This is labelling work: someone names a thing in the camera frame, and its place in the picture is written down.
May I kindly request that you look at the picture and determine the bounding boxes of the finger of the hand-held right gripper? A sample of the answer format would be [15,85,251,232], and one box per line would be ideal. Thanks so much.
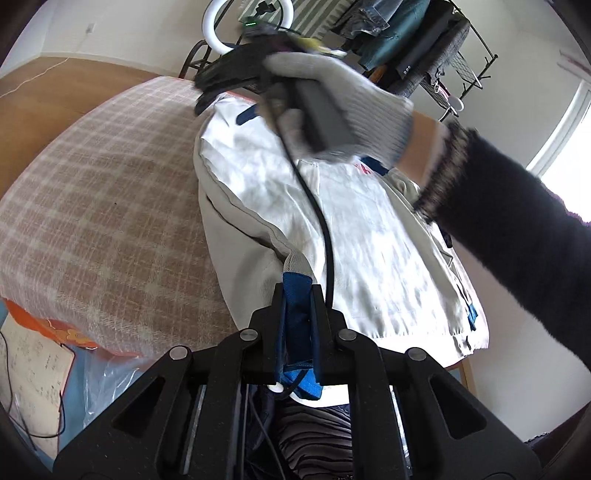
[195,43,267,92]
[193,85,259,117]

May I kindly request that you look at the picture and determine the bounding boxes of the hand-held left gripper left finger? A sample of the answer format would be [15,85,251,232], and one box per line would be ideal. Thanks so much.
[53,283,288,480]

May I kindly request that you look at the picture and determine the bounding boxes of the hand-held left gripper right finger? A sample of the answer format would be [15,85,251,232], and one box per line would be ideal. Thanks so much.
[310,284,542,480]

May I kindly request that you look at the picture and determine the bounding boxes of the white jacket with blue trim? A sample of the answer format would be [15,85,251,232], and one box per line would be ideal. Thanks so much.
[191,90,491,402]

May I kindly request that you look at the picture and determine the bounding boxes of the person's right forearm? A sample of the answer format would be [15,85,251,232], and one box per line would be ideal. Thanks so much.
[398,113,591,385]

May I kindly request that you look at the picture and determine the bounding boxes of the black metal clothes rack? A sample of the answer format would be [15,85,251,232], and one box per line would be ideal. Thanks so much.
[332,0,500,121]

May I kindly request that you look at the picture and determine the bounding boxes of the person's right hand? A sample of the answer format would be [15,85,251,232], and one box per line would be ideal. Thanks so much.
[266,51,415,169]

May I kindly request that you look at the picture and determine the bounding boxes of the black chair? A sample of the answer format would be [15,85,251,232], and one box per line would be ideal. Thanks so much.
[179,39,219,80]

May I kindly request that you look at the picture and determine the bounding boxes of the teal garment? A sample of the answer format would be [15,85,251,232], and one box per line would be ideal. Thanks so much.
[359,0,447,71]

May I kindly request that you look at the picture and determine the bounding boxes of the denim garment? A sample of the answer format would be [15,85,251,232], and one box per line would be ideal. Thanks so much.
[341,0,433,38]

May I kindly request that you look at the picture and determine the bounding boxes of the striped cloth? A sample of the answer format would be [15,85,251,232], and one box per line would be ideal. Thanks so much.
[276,401,355,480]

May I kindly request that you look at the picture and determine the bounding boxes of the dark suit jacket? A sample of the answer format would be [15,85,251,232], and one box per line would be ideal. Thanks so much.
[392,7,463,94]

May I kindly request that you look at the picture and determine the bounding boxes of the white plastic hanger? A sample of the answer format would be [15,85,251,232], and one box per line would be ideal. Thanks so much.
[438,93,465,121]

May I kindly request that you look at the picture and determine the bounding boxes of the pink plaid blanket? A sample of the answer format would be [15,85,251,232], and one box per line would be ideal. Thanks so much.
[0,75,296,360]

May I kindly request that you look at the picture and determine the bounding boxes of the grey tweed garment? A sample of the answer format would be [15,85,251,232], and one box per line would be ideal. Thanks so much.
[422,21,475,92]

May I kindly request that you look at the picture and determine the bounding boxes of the clear plastic bag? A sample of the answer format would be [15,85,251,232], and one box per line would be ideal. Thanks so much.
[9,344,160,455]

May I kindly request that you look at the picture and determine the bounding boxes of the orange printed cloth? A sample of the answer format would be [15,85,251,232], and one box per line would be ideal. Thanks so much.
[0,296,141,360]

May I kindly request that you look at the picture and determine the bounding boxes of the bright window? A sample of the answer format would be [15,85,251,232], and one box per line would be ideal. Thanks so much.
[525,80,591,209]

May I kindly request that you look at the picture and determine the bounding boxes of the handwritten paper sheet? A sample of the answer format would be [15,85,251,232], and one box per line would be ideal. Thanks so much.
[0,314,77,445]

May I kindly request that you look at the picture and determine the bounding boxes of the white ring light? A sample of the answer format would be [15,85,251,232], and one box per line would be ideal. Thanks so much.
[203,0,295,54]

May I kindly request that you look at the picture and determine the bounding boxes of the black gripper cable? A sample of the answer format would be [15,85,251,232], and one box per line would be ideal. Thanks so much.
[276,119,336,308]

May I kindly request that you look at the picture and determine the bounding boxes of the white floor cable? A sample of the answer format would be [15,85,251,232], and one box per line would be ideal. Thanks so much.
[0,56,68,99]

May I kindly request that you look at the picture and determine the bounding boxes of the thin black cable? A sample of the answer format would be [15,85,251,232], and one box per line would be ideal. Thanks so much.
[0,331,68,440]

